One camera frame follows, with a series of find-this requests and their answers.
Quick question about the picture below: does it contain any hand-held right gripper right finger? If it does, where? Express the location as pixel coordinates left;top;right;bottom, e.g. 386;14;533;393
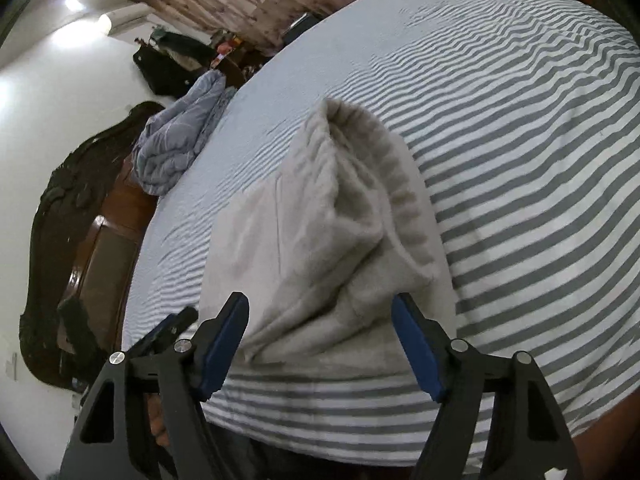
391;292;583;480

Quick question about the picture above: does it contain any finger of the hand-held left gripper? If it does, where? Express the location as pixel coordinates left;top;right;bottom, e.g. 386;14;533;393
127;306;199;361

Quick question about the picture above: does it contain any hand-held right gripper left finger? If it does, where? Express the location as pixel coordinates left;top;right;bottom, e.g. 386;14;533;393
59;291;251;480

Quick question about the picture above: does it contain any person's left hand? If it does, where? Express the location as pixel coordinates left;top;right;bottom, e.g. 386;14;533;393
147;392;173;448

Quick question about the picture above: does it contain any dark carved wooden headboard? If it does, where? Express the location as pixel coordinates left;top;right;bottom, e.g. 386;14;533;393
19;101;166;391

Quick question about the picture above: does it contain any grey blue quilt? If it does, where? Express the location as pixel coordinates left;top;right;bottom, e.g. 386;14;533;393
131;69;238;197

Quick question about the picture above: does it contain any grey white striped bed sheet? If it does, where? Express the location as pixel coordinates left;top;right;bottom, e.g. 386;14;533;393
120;0;640;466

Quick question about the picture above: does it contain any black bag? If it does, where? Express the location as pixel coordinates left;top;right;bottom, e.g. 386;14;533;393
132;30;216;96

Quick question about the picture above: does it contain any pile of colourful clutter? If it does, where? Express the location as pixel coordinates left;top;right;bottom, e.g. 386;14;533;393
210;27;273;68

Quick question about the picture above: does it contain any white air conditioner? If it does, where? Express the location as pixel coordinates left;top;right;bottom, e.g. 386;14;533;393
100;4;151;36

